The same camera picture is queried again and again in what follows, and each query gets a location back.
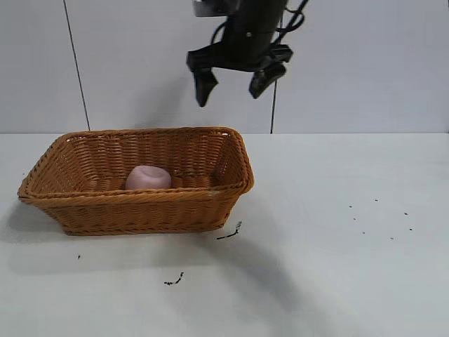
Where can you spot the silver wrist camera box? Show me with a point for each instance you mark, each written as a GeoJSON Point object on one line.
{"type": "Point", "coordinates": [207, 7]}

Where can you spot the pink peach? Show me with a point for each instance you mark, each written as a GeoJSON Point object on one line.
{"type": "Point", "coordinates": [147, 178]}

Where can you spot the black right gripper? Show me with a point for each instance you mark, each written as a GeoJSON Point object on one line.
{"type": "Point", "coordinates": [250, 31]}

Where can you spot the brown woven wicker basket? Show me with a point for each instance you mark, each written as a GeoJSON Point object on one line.
{"type": "Point", "coordinates": [140, 210]}

